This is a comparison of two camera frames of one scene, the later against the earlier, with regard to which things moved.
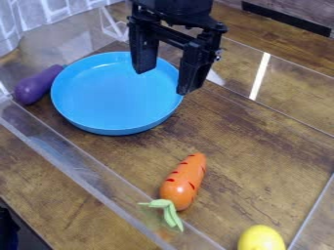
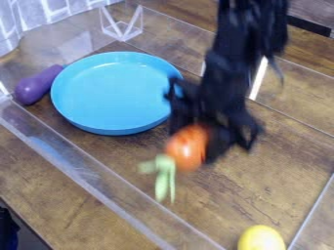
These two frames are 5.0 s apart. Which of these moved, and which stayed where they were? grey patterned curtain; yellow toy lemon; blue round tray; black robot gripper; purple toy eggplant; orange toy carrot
Moved: orange toy carrot; black robot gripper
Stayed: blue round tray; purple toy eggplant; yellow toy lemon; grey patterned curtain
